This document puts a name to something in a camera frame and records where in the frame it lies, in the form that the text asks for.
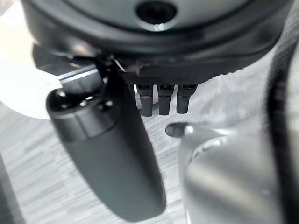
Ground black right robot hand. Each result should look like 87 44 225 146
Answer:
20 0 295 223

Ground silver robot leg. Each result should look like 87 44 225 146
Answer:
178 123 288 224

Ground white round object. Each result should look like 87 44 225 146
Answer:
0 4 66 120

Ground black cable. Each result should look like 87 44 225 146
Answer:
264 41 299 224

